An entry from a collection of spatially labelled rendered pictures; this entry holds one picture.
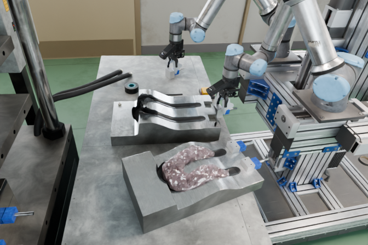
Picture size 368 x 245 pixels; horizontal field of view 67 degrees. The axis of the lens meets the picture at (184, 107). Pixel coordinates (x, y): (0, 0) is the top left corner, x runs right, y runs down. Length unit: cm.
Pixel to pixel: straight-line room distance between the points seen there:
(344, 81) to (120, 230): 93
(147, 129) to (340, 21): 99
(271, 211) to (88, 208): 117
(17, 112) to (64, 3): 247
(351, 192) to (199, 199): 144
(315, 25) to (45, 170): 118
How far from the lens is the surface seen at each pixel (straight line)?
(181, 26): 161
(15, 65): 137
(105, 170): 122
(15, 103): 125
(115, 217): 109
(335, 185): 225
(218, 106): 147
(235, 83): 140
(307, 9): 110
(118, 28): 360
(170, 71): 173
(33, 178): 129
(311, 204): 205
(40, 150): 139
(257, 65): 125
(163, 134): 126
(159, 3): 360
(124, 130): 129
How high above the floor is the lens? 172
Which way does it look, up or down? 37 degrees down
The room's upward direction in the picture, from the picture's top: 5 degrees clockwise
